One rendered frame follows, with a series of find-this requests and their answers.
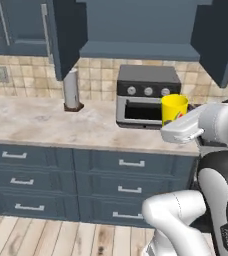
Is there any silver black toaster oven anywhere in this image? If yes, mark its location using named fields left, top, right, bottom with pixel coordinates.
left=115, top=64, right=183, bottom=130

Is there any yellow cup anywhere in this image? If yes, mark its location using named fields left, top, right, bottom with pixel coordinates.
left=161, top=93, right=190, bottom=127

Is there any silver cupboard handle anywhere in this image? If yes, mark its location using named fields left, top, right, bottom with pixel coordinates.
left=0, top=0, right=11, bottom=47

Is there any blue drawer front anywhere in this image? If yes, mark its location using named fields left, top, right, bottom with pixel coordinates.
left=75, top=171, right=194, bottom=199
left=0, top=189, right=80, bottom=222
left=0, top=166, right=78, bottom=196
left=77, top=195, right=154, bottom=229
left=0, top=142, right=75, bottom=172
left=72, top=148, right=198, bottom=176

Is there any grey wall socket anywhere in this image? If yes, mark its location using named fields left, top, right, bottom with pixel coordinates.
left=0, top=66, right=10, bottom=84

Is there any silver cabinet door handle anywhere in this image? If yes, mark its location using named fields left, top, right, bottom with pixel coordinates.
left=40, top=3, right=54, bottom=65

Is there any blue open cabinet door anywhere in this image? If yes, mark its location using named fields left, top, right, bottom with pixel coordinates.
left=190, top=0, right=228, bottom=89
left=51, top=0, right=88, bottom=82

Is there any blue wall cabinet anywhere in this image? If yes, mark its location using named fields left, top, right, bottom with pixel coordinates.
left=75, top=0, right=214, bottom=63

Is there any blue closed cupboard door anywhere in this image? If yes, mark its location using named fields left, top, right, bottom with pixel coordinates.
left=0, top=0, right=50, bottom=57

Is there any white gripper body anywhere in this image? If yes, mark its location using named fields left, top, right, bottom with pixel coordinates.
left=159, top=109, right=206, bottom=145

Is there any silver drawer handle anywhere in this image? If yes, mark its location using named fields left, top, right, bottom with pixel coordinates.
left=117, top=185, right=143, bottom=194
left=1, top=151, right=28, bottom=160
left=118, top=158, right=146, bottom=168
left=9, top=177, right=35, bottom=186
left=112, top=211, right=144, bottom=220
left=14, top=203, right=46, bottom=212

